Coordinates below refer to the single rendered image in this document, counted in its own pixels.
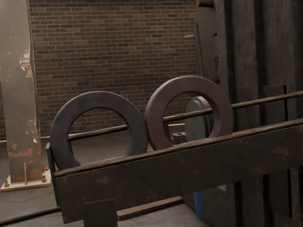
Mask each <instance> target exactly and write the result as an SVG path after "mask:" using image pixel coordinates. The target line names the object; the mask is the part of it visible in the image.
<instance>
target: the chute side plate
mask: <svg viewBox="0 0 303 227"><path fill-rule="evenodd" d="M302 165H303V125H298V126H294V127H289V128H284V129H280V130H275V131H271V132H265V133H261V134H256V135H252V136H247V137H242V138H238V139H234V140H229V141H224V142H219V143H215V144H211V145H205V146H201V147H196V148H192V149H188V150H182V151H178V152H174V153H169V154H164V155H159V156H155V157H150V158H146V159H141V160H136V161H132V162H127V163H122V164H117V165H113V166H109V167H104V168H99V169H94V170H90V171H86V172H81V173H76V174H71V175H67V176H63V177H57V178H55V182H56V187H57V191H58V197H59V201H60V208H61V212H62V217H63V222H64V224H67V223H71V222H75V221H80V220H84V211H83V203H87V202H93V201H100V200H109V199H115V201H116V211H120V210H124V209H129V208H132V207H136V206H140V205H144V204H148V203H152V202H157V201H160V200H165V199H169V198H173V197H177V196H180V195H185V194H189V193H193V192H197V191H202V190H205V189H209V188H213V187H217V186H221V185H225V184H230V183H233V182H238V181H242V180H246V179H250V178H253V177H258V176H262V175H266V174H270V173H275V172H278V171H282V170H286V169H290V168H294V167H298V166H302Z"/></svg>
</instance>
